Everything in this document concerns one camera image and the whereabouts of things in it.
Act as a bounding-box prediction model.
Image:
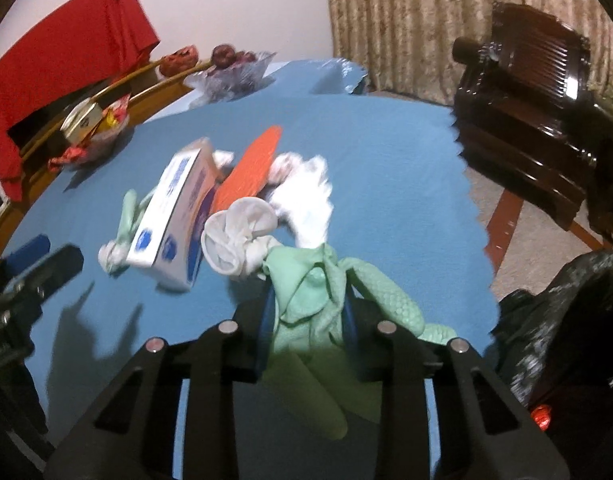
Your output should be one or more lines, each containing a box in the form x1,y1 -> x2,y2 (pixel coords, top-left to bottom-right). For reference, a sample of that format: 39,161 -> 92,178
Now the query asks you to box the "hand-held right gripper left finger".
44,287 -> 277,480

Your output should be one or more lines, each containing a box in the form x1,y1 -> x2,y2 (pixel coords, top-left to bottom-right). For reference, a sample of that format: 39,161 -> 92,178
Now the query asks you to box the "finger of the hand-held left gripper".
1,244 -> 85,311
0,234 -> 51,271

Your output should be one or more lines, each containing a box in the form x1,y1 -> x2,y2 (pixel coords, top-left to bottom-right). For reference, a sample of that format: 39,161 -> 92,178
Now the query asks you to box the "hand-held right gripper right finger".
341,287 -> 570,480

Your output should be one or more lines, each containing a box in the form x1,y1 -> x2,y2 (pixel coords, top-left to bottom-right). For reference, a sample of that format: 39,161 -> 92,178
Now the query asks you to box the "green rubber glove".
260,242 -> 457,441

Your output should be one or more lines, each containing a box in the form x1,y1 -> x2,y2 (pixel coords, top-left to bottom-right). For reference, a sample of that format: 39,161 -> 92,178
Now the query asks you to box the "pale green glove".
97,189 -> 160,276

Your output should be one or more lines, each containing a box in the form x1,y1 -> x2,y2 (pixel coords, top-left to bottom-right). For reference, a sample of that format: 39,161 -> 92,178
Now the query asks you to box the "white cardboard box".
125,137 -> 222,293

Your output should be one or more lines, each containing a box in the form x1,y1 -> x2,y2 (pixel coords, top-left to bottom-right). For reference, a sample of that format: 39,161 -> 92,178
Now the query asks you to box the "white tissue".
269,152 -> 335,251

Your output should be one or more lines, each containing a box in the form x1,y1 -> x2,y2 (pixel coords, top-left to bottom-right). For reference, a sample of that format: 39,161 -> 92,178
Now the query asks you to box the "orange bumpy mat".
214,126 -> 283,211

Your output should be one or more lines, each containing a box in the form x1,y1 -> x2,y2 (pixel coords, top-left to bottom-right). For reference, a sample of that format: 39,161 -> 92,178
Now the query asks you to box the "black-lined trash bin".
487,250 -> 613,441

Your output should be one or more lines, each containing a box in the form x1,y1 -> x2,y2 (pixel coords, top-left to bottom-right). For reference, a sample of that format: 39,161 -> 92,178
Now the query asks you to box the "red candy wrapper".
48,145 -> 87,170

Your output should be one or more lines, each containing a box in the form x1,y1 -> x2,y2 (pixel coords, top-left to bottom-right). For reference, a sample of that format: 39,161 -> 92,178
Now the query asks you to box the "black television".
6,75 -> 137,151

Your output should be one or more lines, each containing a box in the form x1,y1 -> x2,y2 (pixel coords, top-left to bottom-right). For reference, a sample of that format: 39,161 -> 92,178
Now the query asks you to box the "glass snack bowl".
61,110 -> 132,166

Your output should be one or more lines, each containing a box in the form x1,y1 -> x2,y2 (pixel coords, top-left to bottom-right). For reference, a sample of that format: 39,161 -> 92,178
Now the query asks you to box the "white snack box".
60,100 -> 101,143

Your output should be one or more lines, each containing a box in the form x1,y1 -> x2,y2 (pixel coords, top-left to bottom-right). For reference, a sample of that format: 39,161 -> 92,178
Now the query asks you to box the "yellow red snack packet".
99,95 -> 132,133

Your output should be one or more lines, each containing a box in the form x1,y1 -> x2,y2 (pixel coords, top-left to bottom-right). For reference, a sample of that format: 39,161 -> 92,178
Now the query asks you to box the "red cloth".
0,0 -> 160,201

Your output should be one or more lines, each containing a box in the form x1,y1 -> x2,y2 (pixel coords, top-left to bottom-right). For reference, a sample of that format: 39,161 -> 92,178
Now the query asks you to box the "wooden television cabinet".
0,57 -> 212,266

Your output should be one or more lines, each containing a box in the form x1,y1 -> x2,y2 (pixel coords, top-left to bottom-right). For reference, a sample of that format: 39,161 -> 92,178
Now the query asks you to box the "red plastic bag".
159,45 -> 200,77

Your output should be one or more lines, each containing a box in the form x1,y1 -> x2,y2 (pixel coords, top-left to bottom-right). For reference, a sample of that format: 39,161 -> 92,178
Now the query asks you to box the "glass fruit bowl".
184,51 -> 277,101

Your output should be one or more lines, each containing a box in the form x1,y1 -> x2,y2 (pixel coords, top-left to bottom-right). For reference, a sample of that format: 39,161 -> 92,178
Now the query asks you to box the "pale blue tablecloth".
186,59 -> 370,111

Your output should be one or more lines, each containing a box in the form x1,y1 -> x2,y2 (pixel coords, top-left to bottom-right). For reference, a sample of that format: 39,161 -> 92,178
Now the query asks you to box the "dark wooden armchair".
451,1 -> 613,231

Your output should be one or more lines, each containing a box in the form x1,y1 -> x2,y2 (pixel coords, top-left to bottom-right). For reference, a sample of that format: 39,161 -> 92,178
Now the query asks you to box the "beige floral curtain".
324,0 -> 613,108

